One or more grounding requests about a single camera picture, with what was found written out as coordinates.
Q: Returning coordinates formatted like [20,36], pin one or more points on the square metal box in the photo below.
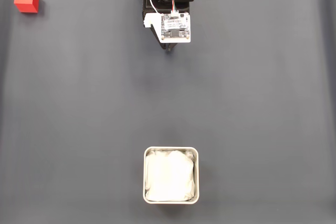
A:
[170,202]

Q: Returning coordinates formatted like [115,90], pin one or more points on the white crumpled cloth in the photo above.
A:
[170,176]

